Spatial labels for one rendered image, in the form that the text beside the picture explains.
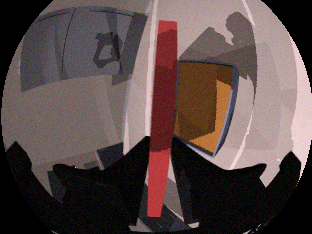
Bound red lid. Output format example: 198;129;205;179
147;20;177;217

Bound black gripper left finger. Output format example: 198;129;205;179
52;136;151;226

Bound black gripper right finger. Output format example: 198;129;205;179
169;137;267;225

